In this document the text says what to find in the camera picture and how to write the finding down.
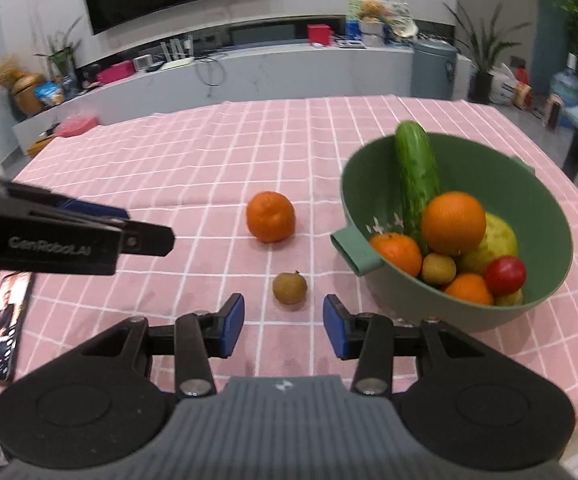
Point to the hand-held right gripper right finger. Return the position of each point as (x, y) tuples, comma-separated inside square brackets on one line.
[(334, 329)]

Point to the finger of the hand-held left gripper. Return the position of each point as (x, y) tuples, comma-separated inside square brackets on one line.
[(149, 240), (94, 211)]

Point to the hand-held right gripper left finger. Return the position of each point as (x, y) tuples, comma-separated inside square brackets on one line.
[(234, 326)]

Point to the orange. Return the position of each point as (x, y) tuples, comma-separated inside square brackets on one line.
[(270, 216), (453, 222), (469, 290), (396, 254)]

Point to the green cucumber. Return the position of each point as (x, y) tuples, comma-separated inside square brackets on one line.
[(416, 170)]

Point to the red tomato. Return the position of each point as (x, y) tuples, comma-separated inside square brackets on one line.
[(505, 275)]

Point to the yellow-green guava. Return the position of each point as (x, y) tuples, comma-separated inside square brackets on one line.
[(499, 240)]

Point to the green colander bowl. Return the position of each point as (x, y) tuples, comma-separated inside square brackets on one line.
[(529, 185)]

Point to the yellow cardboard box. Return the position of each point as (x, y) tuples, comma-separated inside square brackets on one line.
[(40, 146)]

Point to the pink plastic packet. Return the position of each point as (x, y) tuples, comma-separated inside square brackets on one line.
[(76, 125)]

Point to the pink checked tablecloth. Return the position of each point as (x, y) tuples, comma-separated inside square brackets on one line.
[(194, 160)]

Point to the black smartphone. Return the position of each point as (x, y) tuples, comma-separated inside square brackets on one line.
[(6, 325)]

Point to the blue snack bag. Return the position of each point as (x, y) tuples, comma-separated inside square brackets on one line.
[(50, 94)]

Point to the golden round vase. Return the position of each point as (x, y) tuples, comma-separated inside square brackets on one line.
[(28, 95)]

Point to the thin-leaf potted plant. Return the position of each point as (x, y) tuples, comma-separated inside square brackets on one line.
[(64, 60)]

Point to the small white clock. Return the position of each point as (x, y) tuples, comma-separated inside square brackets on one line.
[(143, 63)]

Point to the white antenna router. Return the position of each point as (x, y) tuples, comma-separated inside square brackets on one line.
[(176, 60)]

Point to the white long television cabinet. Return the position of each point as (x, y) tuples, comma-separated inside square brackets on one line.
[(269, 75)]

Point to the red box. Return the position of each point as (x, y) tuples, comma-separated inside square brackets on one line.
[(319, 35)]

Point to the grey pedal trash bin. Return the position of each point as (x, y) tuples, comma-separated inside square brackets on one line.
[(434, 70)]

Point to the small blue white box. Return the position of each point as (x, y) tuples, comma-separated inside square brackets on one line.
[(353, 42)]

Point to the tall-leaf potted plant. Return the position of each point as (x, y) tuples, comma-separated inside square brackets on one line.
[(480, 85)]

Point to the white plastic bag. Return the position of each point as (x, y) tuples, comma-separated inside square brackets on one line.
[(503, 85)]

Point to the red printed bag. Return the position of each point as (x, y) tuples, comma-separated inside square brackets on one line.
[(523, 90)]

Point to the small pink heater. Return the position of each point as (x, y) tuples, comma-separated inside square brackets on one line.
[(554, 115)]

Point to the brown teddy bear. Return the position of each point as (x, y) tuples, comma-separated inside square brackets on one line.
[(373, 11)]

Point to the colourful picture board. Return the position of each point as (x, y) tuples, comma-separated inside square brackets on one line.
[(399, 10)]

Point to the blue water jug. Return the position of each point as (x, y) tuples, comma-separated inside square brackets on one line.
[(565, 85)]

